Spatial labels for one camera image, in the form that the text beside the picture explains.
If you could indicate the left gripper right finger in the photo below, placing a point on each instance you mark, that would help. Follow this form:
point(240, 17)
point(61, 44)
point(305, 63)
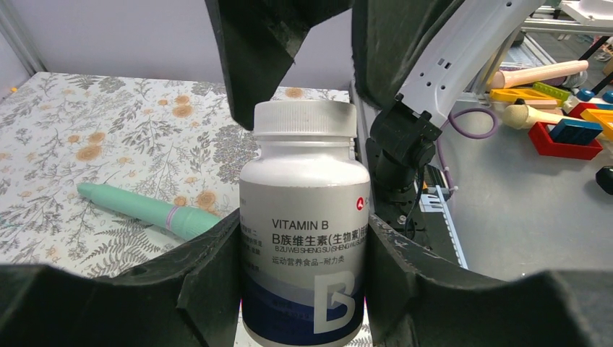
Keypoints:
point(416, 298)

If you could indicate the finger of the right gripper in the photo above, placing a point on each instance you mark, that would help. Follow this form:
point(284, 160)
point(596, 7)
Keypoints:
point(258, 41)
point(387, 39)

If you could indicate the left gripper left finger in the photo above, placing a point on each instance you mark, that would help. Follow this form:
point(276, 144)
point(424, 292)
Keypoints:
point(186, 297)

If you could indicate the white bottle cap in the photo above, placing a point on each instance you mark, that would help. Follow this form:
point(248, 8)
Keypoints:
point(305, 118)

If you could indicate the white pill bottle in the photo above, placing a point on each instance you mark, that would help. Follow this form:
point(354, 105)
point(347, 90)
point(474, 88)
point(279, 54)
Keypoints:
point(304, 210)

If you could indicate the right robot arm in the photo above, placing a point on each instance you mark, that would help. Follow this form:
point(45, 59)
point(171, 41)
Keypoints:
point(405, 130)

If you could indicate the mint green tube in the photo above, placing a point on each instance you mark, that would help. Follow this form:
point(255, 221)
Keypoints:
point(183, 221)

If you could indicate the floral table mat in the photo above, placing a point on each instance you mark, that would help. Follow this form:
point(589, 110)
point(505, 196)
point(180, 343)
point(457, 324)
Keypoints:
point(172, 141)

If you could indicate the beige toy microphone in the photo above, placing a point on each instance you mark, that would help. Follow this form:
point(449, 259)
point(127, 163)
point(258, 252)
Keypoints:
point(524, 117)

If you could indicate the yellow lego bricks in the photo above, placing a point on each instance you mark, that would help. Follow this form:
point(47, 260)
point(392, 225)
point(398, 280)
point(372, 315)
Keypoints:
point(512, 94)

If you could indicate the dark blue block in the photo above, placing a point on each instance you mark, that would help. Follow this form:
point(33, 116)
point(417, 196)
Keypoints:
point(575, 132)

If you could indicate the black round object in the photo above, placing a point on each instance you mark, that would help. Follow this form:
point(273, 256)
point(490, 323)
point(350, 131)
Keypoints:
point(604, 179)

